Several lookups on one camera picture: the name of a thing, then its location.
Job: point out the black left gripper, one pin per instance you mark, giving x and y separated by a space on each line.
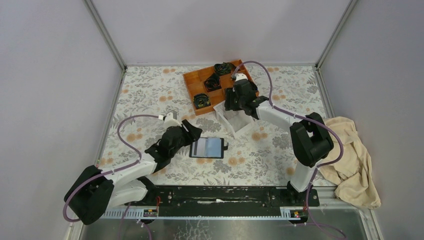
193 133

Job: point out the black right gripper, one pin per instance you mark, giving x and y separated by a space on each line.
229 94

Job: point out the white plastic card box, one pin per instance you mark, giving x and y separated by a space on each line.
237 123

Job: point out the black leather card holder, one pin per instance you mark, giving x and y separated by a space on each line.
208 148

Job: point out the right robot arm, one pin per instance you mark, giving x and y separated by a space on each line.
310 140

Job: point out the rolled black belt middle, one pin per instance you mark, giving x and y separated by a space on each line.
212 83

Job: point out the rolled black belt top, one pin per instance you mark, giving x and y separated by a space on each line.
225 68

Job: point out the rolled black belt front-left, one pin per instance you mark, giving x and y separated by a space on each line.
201 100

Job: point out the orange wooden divided tray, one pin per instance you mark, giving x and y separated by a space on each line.
194 82

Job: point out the beige crumpled cloth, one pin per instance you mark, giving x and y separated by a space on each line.
353 172

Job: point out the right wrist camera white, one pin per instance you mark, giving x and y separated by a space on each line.
239 77

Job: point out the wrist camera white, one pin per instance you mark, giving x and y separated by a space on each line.
169 120
239 77

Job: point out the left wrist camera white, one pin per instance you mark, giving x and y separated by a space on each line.
169 120

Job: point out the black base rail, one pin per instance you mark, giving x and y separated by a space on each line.
223 201

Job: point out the white slotted cable duct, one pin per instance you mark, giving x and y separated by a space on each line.
285 214

